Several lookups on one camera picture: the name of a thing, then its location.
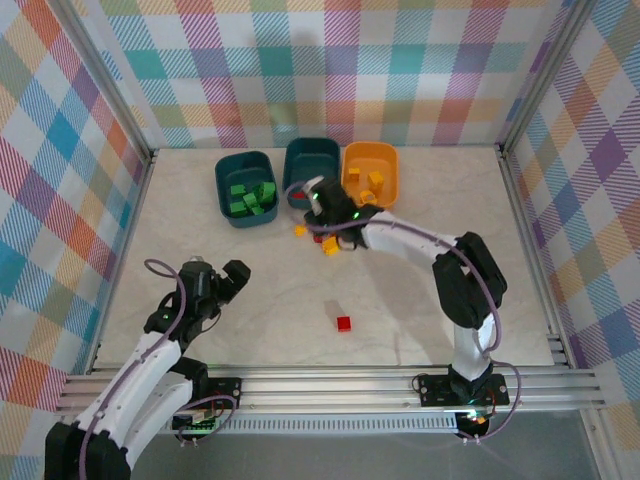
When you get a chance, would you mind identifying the teal plastic container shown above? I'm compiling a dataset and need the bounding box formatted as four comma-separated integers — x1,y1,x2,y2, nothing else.
214,151,280,230
282,137,341,209

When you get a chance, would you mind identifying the yellow plastic container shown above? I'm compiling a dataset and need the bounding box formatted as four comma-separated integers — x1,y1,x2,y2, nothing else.
339,141,401,209

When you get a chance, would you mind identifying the green left circuit board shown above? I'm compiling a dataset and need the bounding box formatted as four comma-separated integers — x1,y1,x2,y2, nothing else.
172,410,221,432

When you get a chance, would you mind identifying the right circuit board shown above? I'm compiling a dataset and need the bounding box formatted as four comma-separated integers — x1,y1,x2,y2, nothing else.
457,409,494,427

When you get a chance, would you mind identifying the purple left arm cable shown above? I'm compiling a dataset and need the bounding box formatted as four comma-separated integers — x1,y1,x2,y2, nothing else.
77,258,236,480

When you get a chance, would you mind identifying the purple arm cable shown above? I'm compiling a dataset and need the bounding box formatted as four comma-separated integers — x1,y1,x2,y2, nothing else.
77,258,236,480
284,182,524,444

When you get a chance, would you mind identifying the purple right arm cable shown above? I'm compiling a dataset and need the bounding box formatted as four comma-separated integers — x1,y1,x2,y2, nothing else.
284,182,524,444

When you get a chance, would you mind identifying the aluminium side rail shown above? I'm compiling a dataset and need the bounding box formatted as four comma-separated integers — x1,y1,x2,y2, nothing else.
497,144,574,369
84,149,160,374

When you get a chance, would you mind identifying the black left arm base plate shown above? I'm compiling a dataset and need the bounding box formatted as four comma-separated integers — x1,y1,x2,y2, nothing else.
207,377,243,409

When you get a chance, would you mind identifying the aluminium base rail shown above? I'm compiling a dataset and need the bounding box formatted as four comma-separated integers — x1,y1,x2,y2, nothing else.
57,366,604,416

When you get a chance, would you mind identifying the slotted grey cable duct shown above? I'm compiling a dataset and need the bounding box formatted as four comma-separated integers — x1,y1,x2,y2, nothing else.
144,417,461,435

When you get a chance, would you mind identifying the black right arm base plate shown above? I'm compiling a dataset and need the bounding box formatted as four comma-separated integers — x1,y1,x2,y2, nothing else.
417,372,510,407

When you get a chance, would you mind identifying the aluminium frame post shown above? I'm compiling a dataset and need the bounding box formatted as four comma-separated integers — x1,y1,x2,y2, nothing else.
49,0,154,161
497,0,599,156

